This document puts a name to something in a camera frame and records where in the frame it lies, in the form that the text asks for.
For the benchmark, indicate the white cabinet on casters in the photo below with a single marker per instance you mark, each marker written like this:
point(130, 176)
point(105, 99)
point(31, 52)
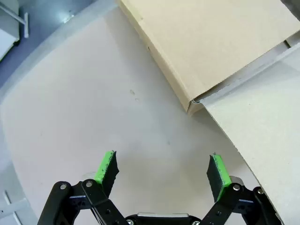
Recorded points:
point(7, 30)

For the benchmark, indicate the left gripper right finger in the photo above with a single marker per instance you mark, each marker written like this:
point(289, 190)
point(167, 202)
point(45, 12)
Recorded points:
point(221, 173)

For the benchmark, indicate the white desk with metal leg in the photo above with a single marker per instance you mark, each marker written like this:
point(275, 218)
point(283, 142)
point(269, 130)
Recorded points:
point(25, 25)

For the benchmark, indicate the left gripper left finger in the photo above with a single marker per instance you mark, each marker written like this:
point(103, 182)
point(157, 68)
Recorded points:
point(103, 173)

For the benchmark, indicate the brown cardboard shipping box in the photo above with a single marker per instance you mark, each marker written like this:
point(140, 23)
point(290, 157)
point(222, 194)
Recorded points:
point(211, 47)

